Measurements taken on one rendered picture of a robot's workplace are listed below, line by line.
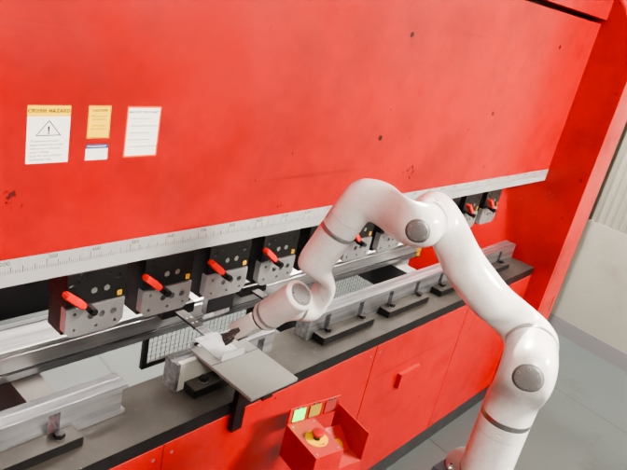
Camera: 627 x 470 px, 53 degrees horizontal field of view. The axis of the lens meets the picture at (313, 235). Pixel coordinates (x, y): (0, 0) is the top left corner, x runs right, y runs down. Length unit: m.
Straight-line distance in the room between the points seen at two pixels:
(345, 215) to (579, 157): 2.17
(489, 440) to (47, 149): 1.16
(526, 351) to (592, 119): 2.17
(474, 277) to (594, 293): 3.59
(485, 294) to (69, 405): 1.03
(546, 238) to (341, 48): 2.07
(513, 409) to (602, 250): 3.46
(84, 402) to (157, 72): 0.84
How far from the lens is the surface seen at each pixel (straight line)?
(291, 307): 1.59
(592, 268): 4.97
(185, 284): 1.69
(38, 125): 1.32
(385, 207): 1.41
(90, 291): 1.53
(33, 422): 1.68
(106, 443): 1.74
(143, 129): 1.43
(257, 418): 2.06
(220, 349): 1.89
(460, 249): 1.46
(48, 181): 1.36
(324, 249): 1.51
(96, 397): 1.74
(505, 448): 1.61
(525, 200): 3.60
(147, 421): 1.81
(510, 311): 1.51
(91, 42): 1.33
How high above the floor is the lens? 2.03
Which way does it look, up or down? 21 degrees down
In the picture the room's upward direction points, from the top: 13 degrees clockwise
